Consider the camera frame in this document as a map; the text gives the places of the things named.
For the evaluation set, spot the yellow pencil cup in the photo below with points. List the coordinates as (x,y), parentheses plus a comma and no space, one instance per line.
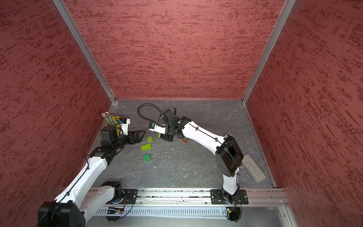
(116,120)

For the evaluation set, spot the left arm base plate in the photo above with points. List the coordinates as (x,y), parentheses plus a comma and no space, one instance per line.
(126,196)

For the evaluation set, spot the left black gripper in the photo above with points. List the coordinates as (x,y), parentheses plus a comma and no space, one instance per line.
(138,139)

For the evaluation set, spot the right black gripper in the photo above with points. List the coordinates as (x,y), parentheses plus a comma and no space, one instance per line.
(165,136)

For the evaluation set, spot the lime long lego brick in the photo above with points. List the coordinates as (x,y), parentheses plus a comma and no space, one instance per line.
(146,147)

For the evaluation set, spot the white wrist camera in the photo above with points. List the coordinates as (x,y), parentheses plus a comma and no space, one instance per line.
(124,124)
(157,128)

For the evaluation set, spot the white perforated cable duct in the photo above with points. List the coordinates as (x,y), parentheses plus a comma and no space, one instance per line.
(173,212)

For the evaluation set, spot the aluminium rail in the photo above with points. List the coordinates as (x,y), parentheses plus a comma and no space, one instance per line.
(206,197)

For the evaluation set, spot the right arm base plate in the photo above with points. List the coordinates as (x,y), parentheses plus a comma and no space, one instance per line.
(220,196)

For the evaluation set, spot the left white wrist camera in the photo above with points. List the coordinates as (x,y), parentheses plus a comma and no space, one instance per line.
(124,124)

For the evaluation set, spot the grey eraser block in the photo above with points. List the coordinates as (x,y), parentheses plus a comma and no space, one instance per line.
(253,169)

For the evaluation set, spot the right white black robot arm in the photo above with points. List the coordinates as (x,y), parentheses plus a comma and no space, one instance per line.
(227,153)

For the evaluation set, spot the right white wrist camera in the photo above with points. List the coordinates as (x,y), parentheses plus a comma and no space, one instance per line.
(157,128)

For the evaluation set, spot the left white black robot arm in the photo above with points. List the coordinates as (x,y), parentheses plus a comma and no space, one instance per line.
(72,208)

